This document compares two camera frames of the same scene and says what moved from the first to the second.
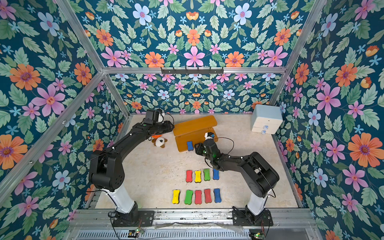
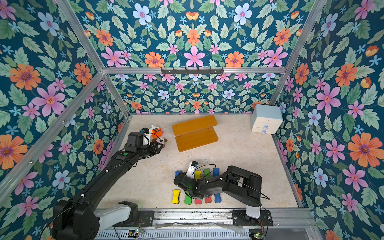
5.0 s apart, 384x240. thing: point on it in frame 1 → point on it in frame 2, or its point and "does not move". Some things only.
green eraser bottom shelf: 206,174 does not move
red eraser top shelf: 207,195 does not move
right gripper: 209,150 → 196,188
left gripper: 167,128 → 155,149
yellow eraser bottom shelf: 197,177 does not move
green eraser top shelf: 188,197 does not move
